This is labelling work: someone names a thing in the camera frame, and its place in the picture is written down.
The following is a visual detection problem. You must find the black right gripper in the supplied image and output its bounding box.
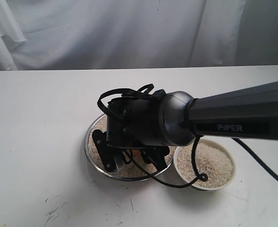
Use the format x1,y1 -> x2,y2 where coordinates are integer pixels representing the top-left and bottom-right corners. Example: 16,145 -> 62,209
92,95 -> 169,174

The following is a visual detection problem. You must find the brown wooden cup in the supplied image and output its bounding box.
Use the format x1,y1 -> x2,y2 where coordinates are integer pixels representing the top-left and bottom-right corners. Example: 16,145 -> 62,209
132,150 -> 141,158

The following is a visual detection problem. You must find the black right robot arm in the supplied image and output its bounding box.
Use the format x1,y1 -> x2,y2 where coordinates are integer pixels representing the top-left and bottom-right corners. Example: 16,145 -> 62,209
92,81 -> 278,173

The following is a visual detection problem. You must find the steel plate with rice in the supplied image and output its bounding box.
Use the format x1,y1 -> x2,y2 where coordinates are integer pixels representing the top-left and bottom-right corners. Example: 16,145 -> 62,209
84,114 -> 176,182

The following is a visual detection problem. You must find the white ceramic bowl with rice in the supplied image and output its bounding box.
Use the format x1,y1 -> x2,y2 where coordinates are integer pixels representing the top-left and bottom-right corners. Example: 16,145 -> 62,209
173,139 -> 236,191

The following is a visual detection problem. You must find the white backdrop curtain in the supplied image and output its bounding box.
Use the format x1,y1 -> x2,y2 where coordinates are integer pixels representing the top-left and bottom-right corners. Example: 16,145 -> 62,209
0,0 -> 278,70

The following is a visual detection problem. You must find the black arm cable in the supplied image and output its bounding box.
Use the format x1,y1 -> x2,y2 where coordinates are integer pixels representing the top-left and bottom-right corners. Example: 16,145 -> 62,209
96,82 -> 278,192

